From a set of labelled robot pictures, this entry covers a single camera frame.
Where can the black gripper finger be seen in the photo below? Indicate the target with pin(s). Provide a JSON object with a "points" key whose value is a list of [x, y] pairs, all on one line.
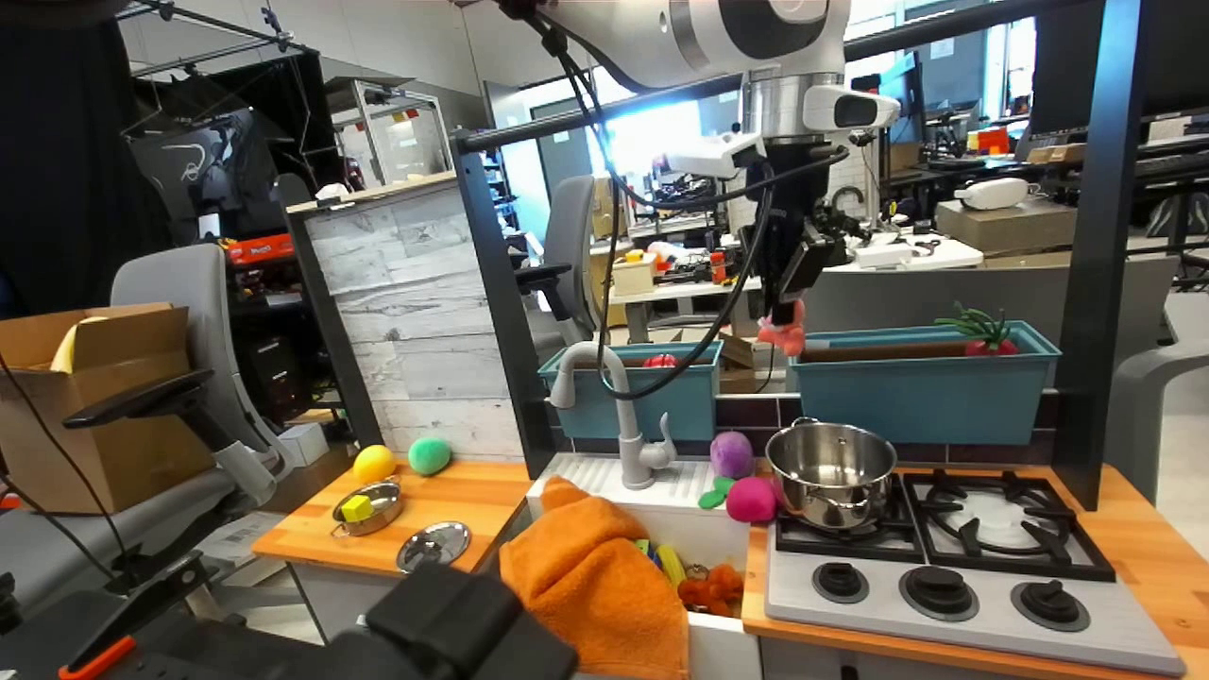
{"points": [[810, 269], [781, 287]]}

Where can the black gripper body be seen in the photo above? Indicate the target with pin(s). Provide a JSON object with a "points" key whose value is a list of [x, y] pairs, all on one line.
{"points": [[794, 190]]}

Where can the pink plush toy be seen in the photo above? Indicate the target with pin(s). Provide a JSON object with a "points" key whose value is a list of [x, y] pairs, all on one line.
{"points": [[782, 332]]}

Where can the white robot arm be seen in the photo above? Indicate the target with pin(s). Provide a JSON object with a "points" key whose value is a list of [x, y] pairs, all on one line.
{"points": [[705, 30]]}

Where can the pink item in bin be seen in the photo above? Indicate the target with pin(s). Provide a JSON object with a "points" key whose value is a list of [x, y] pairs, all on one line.
{"points": [[663, 360]]}

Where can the steel pot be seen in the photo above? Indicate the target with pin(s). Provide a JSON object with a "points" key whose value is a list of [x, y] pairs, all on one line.
{"points": [[834, 476]]}

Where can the steel pot lid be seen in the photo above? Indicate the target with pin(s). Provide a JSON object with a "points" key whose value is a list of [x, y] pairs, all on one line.
{"points": [[432, 547]]}

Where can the small teal bin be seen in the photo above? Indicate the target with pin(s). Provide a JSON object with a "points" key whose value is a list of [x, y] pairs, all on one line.
{"points": [[686, 411]]}

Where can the large teal bin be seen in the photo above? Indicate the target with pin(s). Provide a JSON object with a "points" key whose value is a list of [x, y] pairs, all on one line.
{"points": [[919, 398]]}

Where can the purple fuzzy ball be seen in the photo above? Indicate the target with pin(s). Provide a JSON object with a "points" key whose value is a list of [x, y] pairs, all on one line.
{"points": [[729, 453]]}

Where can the red green toy plant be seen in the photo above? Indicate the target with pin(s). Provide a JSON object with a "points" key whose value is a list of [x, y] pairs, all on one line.
{"points": [[982, 330]]}

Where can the beige box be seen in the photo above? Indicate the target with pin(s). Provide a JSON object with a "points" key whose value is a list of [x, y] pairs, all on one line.
{"points": [[1008, 229]]}

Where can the gray toy faucet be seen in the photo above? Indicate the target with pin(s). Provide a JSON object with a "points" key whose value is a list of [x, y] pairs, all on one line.
{"points": [[625, 429]]}

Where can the magenta fuzzy ball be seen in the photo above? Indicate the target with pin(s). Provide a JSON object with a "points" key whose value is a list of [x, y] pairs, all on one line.
{"points": [[752, 499]]}

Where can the small green toy piece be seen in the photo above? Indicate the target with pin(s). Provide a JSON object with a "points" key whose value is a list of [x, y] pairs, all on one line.
{"points": [[714, 495]]}

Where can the white toy sink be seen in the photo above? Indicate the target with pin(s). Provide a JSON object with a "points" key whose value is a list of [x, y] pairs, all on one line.
{"points": [[681, 495]]}

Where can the yellow green toy vegetable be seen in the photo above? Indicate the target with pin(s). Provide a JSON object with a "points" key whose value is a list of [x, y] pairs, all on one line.
{"points": [[668, 559]]}

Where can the orange toy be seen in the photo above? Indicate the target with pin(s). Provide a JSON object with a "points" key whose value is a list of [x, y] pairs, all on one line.
{"points": [[714, 591]]}

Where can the orange towel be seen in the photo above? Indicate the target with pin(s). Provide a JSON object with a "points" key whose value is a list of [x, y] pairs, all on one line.
{"points": [[592, 578]]}

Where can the small wooden counter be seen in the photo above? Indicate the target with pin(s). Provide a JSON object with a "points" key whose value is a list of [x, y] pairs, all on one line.
{"points": [[493, 495]]}

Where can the gray toy stove top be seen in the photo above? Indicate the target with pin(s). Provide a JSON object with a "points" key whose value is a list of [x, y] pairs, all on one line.
{"points": [[982, 604]]}

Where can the gray wood panel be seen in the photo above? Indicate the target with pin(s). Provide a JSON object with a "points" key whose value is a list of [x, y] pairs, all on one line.
{"points": [[403, 327]]}

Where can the green ball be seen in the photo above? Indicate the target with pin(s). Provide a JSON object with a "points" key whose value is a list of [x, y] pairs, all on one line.
{"points": [[430, 453]]}

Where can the wooden counter around stove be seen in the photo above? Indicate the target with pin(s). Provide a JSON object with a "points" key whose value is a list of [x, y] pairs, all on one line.
{"points": [[1145, 543]]}

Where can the yellow ball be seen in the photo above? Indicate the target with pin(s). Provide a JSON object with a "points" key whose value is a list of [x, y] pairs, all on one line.
{"points": [[377, 463]]}

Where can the small steel pan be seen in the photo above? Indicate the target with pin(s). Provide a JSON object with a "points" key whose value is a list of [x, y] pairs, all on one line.
{"points": [[384, 509]]}

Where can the black foreground device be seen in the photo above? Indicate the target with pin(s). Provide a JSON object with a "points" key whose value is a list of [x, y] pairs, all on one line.
{"points": [[467, 623]]}

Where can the yellow block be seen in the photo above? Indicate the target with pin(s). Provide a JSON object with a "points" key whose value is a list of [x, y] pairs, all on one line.
{"points": [[357, 509]]}

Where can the gray office chair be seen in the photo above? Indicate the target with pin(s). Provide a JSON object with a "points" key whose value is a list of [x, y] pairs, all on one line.
{"points": [[174, 285]]}

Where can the cardboard box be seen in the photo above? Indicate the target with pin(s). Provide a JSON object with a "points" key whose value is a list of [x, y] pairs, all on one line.
{"points": [[116, 429]]}

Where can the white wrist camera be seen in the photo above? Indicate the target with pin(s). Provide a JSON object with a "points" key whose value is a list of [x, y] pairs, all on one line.
{"points": [[710, 157]]}

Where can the black metal frame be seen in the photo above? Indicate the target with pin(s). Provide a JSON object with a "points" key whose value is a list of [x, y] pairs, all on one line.
{"points": [[1098, 252]]}

